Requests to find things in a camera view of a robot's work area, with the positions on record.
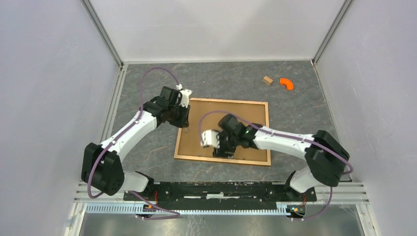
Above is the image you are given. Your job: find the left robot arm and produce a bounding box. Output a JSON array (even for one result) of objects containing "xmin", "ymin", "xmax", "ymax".
[{"xmin": 81, "ymin": 85, "xmax": 192, "ymax": 201}]

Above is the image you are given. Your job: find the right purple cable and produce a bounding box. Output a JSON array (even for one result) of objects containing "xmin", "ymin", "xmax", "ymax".
[{"xmin": 199, "ymin": 110, "xmax": 354, "ymax": 222}]

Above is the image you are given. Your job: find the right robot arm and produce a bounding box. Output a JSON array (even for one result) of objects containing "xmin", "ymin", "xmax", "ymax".
[{"xmin": 201, "ymin": 114, "xmax": 353, "ymax": 201}]

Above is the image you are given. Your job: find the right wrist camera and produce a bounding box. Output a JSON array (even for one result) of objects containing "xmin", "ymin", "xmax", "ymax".
[{"xmin": 201, "ymin": 130, "xmax": 220, "ymax": 148}]

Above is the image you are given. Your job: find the orange curved plastic piece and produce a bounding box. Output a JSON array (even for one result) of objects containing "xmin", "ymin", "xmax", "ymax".
[{"xmin": 279, "ymin": 78, "xmax": 294, "ymax": 90}]

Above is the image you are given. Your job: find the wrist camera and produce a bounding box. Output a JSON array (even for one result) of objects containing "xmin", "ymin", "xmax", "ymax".
[
  {"xmin": 176, "ymin": 84, "xmax": 192, "ymax": 108},
  {"xmin": 201, "ymin": 130, "xmax": 220, "ymax": 148}
]

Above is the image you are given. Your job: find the small wooden block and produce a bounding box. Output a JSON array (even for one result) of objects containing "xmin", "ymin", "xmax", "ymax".
[{"xmin": 263, "ymin": 76, "xmax": 273, "ymax": 86}]

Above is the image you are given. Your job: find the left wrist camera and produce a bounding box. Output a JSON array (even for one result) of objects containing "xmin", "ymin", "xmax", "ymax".
[{"xmin": 176, "ymin": 84, "xmax": 192, "ymax": 108}]

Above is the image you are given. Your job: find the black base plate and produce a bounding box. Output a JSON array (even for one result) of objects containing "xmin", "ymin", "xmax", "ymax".
[{"xmin": 140, "ymin": 181, "xmax": 317, "ymax": 210}]

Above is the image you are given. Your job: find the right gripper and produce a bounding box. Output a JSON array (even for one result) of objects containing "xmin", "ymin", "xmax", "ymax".
[{"xmin": 213, "ymin": 128, "xmax": 239, "ymax": 159}]

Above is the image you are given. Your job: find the wooden picture frame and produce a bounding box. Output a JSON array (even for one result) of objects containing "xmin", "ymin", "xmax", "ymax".
[{"xmin": 174, "ymin": 98, "xmax": 271, "ymax": 166}]

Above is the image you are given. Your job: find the aluminium rail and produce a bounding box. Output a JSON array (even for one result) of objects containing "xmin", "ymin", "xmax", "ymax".
[{"xmin": 74, "ymin": 182, "xmax": 370, "ymax": 216}]

